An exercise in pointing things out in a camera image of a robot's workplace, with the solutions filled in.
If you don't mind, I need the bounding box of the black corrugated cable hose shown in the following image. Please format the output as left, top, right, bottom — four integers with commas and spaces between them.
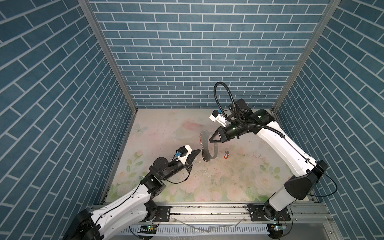
213, 81, 286, 139

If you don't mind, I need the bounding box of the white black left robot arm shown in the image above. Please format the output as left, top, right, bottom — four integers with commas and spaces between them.
63, 145, 201, 240

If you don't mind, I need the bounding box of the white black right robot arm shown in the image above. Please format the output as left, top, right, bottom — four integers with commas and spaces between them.
209, 99, 328, 221

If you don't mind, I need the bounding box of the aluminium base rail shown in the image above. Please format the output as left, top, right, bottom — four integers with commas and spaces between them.
158, 201, 334, 224

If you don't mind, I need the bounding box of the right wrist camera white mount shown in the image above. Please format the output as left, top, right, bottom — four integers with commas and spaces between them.
210, 110, 228, 128

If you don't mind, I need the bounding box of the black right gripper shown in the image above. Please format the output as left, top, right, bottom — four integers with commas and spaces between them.
208, 119, 245, 142

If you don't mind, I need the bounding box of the aluminium corner post left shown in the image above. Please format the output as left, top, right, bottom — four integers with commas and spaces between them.
78, 0, 138, 115

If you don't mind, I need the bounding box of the key with red tag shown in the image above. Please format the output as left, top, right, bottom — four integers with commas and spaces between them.
224, 151, 230, 159

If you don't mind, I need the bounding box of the white slotted cable duct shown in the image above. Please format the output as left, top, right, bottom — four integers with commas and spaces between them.
118, 224, 270, 237

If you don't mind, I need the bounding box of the aluminium corner post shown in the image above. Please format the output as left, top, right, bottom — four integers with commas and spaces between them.
272, 0, 341, 114
78, 0, 138, 115

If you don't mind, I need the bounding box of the aluminium corner post right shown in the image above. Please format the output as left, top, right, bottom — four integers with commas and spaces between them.
272, 0, 341, 114

